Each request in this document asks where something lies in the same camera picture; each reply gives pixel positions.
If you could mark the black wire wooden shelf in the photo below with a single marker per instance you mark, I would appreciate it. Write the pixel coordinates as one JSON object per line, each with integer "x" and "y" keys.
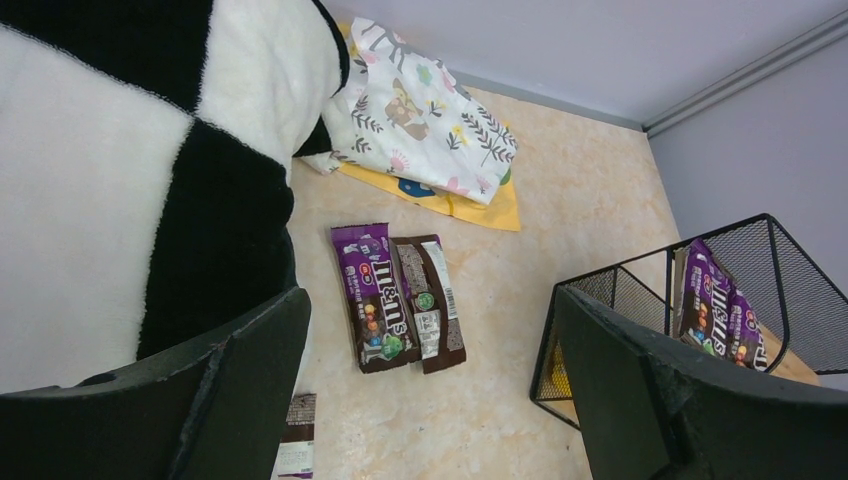
{"x": 802, "y": 312}

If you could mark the purple M&M bag on table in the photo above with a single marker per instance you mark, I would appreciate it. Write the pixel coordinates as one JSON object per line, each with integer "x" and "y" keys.
{"x": 383, "y": 332}

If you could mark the yellow M&M bags lower shelf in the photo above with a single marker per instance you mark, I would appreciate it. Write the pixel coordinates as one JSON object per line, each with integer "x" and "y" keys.
{"x": 558, "y": 375}

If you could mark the yellow cloth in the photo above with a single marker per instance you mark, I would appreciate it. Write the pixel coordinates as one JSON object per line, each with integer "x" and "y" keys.
{"x": 501, "y": 213}

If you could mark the brown candy bag by pillow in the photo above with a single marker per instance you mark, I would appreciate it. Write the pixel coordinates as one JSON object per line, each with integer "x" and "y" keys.
{"x": 295, "y": 454}

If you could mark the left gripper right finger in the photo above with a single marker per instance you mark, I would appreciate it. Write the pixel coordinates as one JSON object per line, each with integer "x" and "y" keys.
{"x": 651, "y": 407}

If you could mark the purple M&M bag on shelf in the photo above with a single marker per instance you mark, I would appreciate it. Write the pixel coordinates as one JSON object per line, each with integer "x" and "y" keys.
{"x": 701, "y": 310}

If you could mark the floral white cloth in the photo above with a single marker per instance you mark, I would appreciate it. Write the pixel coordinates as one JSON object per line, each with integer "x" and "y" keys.
{"x": 404, "y": 114}

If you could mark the black white checkered pillow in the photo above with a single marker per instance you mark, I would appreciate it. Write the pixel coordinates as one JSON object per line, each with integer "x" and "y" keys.
{"x": 146, "y": 150}

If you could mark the purple m&m bag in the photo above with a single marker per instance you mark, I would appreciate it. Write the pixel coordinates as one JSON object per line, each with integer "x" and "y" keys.
{"x": 701, "y": 310}
{"x": 383, "y": 332}
{"x": 746, "y": 345}

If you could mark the brown M&M bag on table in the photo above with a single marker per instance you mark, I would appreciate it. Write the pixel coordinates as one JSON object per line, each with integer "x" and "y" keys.
{"x": 431, "y": 300}

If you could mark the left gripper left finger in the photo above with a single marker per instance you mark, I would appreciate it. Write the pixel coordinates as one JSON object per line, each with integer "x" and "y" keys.
{"x": 213, "y": 407}

